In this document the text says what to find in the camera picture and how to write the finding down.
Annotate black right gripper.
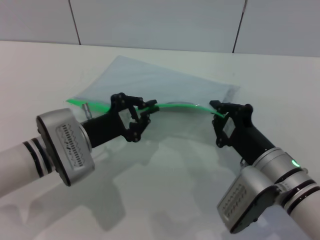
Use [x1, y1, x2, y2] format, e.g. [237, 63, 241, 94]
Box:
[209, 99, 277, 167]

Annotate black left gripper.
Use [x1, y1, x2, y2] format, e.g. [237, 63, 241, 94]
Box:
[81, 92, 161, 150]

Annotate transparent green-zip document bag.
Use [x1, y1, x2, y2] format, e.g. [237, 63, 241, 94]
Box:
[65, 55, 242, 121]

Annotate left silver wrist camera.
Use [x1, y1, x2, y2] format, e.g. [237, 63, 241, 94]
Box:
[35, 108, 96, 187]

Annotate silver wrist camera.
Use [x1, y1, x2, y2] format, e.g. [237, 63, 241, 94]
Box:
[35, 108, 96, 187]
[216, 165, 281, 235]

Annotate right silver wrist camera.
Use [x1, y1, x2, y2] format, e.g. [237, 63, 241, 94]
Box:
[216, 165, 281, 235]

